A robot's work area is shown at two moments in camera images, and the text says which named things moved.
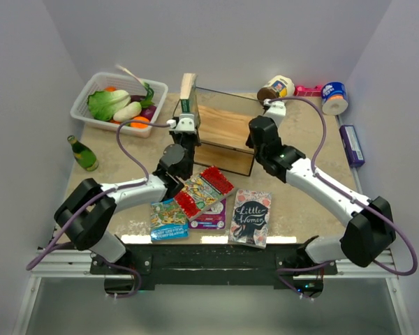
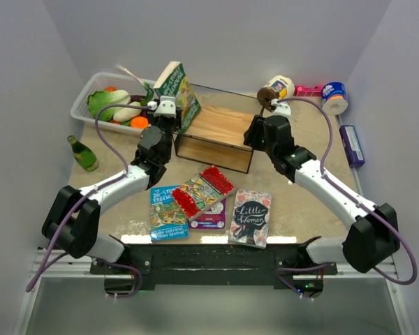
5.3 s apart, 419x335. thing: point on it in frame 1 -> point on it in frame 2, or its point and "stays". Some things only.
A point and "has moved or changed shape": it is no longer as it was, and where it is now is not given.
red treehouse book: x=202 y=190 stays
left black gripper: x=175 y=135 -> x=174 y=123
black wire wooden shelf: x=223 y=120 stays
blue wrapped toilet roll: x=334 y=98 stays
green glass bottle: x=83 y=155 stays
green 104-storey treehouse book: x=188 y=104 has moved or changed shape
